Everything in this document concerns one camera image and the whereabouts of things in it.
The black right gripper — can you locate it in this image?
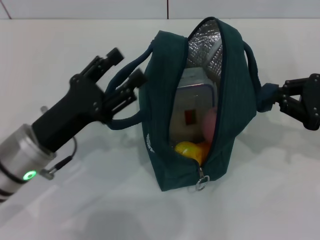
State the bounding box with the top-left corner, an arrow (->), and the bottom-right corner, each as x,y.
273,73 -> 320,132

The pink toy peach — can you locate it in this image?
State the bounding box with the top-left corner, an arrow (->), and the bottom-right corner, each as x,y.
202,107 -> 220,143

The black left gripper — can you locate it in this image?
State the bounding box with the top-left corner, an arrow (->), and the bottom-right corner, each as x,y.
31,46 -> 149,154

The clear plastic lunch box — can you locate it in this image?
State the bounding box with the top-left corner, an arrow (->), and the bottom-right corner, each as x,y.
169,67 -> 217,143

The dark teal insulated lunch bag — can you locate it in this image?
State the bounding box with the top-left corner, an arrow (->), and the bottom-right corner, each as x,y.
103,16 -> 281,193

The metal zipper pull ring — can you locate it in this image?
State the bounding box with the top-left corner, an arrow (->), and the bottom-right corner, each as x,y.
196,174 -> 210,192

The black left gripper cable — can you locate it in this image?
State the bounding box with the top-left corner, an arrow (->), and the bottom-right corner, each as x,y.
48,136 -> 78,175

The yellow banana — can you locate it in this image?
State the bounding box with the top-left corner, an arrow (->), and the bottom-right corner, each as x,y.
174,141 -> 212,166

